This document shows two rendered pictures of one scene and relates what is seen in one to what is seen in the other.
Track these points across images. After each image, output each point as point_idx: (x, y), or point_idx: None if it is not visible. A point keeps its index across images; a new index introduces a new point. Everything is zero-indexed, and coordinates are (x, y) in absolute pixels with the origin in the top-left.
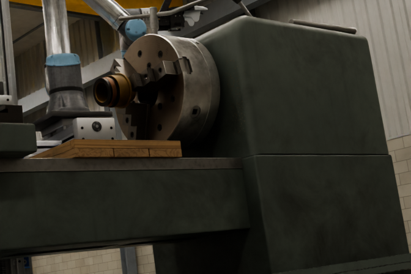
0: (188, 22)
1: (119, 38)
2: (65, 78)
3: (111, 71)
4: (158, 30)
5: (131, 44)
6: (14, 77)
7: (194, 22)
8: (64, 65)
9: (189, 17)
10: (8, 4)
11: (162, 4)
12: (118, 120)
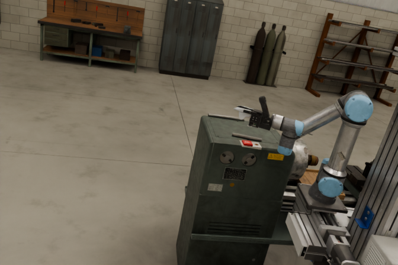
0: (243, 117)
1: (294, 142)
2: None
3: (311, 155)
4: (266, 129)
5: (305, 143)
6: (364, 184)
7: (238, 116)
8: None
9: (243, 113)
10: (383, 138)
11: (267, 110)
12: (304, 173)
